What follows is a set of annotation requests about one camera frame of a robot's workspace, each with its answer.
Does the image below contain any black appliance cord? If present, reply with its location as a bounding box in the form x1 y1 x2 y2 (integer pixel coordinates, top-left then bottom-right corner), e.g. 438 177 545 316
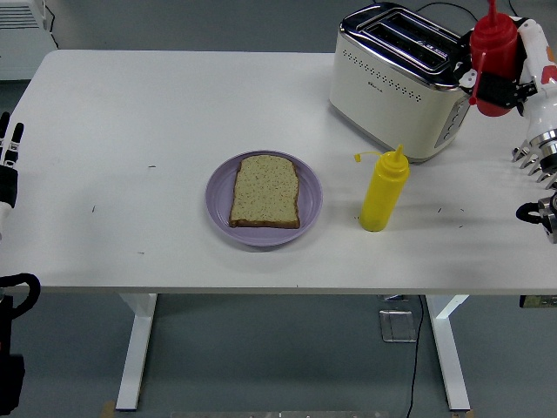
42 0 60 51

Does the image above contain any white appliance with vents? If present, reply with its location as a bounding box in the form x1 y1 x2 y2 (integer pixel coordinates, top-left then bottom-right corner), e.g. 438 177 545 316
0 0 56 83

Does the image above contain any black floor cable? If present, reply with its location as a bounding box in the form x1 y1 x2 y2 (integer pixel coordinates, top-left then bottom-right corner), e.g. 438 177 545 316
404 294 426 418

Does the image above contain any yellow squeeze bottle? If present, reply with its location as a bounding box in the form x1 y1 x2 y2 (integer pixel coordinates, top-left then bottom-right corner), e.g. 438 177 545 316
352 145 411 233

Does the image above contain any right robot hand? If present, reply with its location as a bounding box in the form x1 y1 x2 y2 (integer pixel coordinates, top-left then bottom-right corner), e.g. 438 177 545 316
453 14 557 141

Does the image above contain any white table leg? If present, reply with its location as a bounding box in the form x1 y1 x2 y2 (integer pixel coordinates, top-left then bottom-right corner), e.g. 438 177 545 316
424 294 472 412
115 293 158 412

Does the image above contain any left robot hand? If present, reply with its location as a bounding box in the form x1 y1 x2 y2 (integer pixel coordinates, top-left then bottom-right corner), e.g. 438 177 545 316
0 111 25 240

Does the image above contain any black toaster power cord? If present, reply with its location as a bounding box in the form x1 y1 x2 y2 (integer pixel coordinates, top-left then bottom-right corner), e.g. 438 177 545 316
411 0 523 23

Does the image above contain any bread slice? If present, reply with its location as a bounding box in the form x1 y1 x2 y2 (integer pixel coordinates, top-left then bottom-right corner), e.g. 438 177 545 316
228 154 302 230

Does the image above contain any red squeeze bottle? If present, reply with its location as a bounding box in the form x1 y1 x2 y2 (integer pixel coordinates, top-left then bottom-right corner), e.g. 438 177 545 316
468 0 520 118

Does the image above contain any purple plate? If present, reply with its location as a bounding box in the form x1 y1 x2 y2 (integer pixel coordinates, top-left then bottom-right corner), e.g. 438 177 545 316
205 150 324 248

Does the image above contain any metal toast rack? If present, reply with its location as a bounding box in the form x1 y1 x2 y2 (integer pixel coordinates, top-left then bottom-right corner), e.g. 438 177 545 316
511 145 557 191

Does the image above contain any cream and chrome toaster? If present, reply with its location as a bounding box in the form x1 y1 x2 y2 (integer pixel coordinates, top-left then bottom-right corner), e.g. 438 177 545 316
328 2 484 165

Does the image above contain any table control box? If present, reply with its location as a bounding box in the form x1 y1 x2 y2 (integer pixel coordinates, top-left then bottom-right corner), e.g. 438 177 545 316
519 294 557 309

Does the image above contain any clear floor socket cover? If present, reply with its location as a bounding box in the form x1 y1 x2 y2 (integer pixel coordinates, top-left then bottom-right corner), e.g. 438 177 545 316
378 308 419 344

